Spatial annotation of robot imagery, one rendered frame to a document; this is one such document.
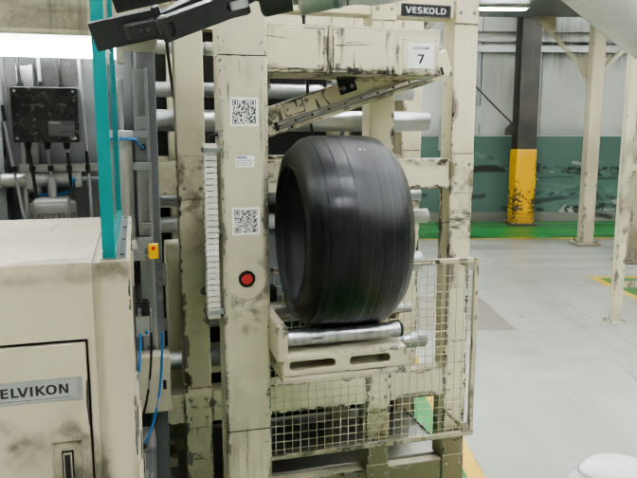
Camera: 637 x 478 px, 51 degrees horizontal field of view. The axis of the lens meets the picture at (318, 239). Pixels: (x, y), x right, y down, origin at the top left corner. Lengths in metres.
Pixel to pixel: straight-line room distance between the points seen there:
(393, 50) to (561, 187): 9.72
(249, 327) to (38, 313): 0.90
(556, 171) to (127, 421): 10.92
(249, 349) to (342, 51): 0.95
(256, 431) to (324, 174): 0.76
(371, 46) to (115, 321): 1.38
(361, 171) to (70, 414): 0.98
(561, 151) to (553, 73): 1.27
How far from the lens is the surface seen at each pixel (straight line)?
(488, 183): 11.37
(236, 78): 1.79
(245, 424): 1.96
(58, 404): 1.10
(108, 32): 0.76
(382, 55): 2.18
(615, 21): 0.75
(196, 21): 0.72
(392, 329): 1.90
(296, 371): 1.83
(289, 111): 2.22
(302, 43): 2.10
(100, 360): 1.08
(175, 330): 2.64
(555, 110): 11.78
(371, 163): 1.77
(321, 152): 1.77
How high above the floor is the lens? 1.46
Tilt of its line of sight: 9 degrees down
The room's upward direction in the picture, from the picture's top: straight up
